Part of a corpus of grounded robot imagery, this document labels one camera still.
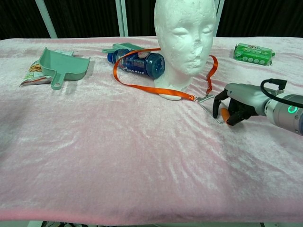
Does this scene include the right grey five-finger robot hand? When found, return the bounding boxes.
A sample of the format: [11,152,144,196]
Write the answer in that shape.
[212,82,269,126]

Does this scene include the orange lanyard with badge holder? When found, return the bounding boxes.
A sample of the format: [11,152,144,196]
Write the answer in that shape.
[113,48,219,102]

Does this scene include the white foam mannequin head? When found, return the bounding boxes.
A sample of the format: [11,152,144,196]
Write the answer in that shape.
[153,0,217,101]

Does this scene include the green hand brush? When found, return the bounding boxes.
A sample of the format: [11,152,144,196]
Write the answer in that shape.
[101,42,145,54]

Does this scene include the green wet wipes pack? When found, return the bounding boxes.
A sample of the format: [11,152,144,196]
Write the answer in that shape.
[233,43,276,66]

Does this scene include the dark blue plastic bottle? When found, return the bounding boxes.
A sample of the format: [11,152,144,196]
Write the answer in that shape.
[107,49,166,80]

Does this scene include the pink plush table cloth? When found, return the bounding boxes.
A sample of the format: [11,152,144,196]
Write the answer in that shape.
[0,35,303,224]

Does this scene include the green plastic dustpan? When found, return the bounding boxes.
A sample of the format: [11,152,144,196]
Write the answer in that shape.
[38,47,90,90]

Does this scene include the nut snack bag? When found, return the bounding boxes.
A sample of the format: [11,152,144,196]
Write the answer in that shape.
[20,50,79,87]

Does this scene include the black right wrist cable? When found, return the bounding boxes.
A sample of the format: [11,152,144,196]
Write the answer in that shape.
[260,79,303,106]

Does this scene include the white frame post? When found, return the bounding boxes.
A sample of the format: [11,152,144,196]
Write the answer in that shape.
[213,0,225,37]
[35,0,58,39]
[115,0,129,37]

